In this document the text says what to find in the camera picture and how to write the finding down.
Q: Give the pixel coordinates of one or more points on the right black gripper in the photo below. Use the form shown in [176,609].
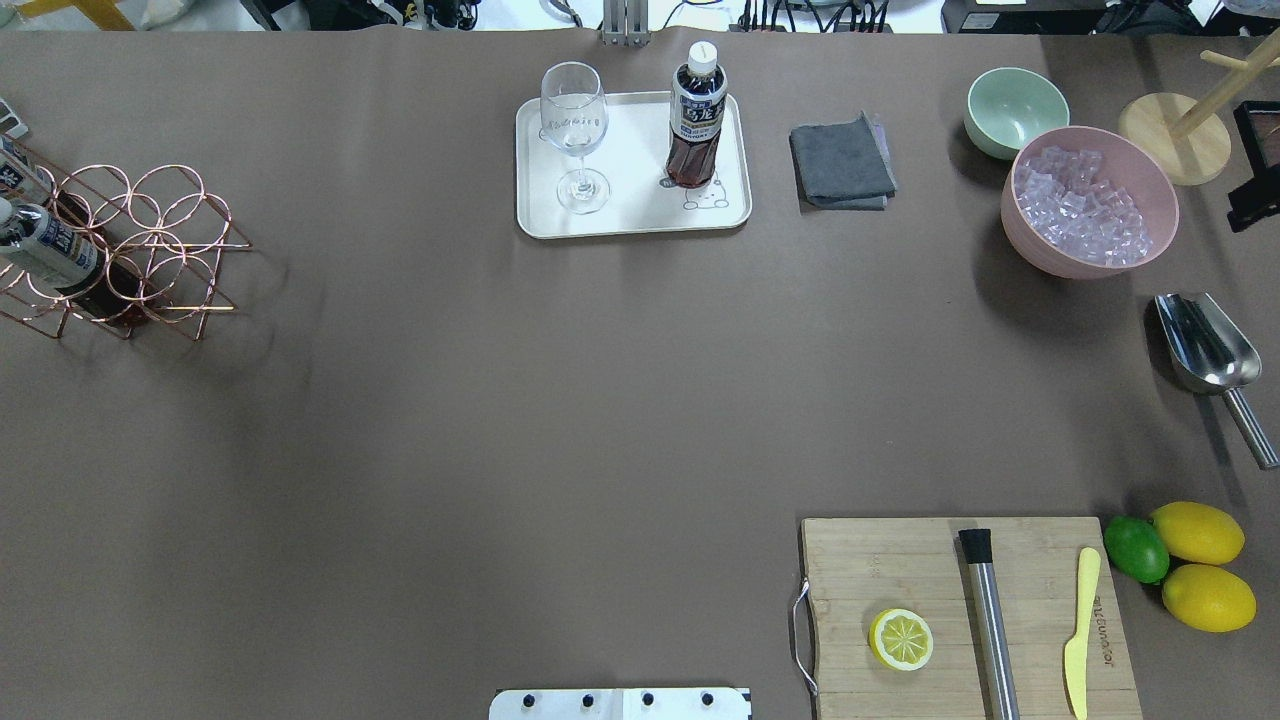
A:
[1250,203]

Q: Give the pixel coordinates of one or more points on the copper wire bottle basket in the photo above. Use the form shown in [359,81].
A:
[166,225]

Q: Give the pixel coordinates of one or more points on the tea bottle back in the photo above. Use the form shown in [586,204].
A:
[70,263]

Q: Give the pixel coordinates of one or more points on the wooden cup tree stand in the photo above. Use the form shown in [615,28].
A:
[1184,135]

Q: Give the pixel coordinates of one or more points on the steel ice scoop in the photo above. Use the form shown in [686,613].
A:
[1213,357]

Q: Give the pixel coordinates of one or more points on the pink bowl of ice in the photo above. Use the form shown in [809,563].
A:
[1084,203]

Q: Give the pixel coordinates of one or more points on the green empty bowl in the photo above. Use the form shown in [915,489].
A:
[1008,107]

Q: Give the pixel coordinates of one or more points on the yellow lemon upper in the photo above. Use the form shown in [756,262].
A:
[1197,532]

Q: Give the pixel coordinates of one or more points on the yellow lemon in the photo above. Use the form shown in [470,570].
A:
[1197,532]
[1208,598]

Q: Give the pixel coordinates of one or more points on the green lime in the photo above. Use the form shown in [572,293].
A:
[1136,549]

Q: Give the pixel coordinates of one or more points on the yellow lemon lower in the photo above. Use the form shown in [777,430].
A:
[1208,598]

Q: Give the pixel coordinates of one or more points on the grey folded cloth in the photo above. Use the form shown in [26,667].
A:
[844,166]

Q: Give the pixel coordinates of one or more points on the steel muddler black tip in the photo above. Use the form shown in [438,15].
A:
[995,658]

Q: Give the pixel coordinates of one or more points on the yellow plastic knife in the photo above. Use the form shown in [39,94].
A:
[1076,649]

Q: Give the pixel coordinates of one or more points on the bamboo cutting board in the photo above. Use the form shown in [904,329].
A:
[858,567]

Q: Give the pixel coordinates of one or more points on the half lemon slice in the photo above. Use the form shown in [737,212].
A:
[901,640]

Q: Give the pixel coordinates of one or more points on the cream rabbit tray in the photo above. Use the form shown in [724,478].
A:
[633,159]

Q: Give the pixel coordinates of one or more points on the clear wine glass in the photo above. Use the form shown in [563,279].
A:
[574,118]

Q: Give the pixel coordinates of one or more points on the black wire glass rack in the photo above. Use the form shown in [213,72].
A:
[1258,125]

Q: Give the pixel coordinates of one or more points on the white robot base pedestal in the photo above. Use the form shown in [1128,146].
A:
[623,703]

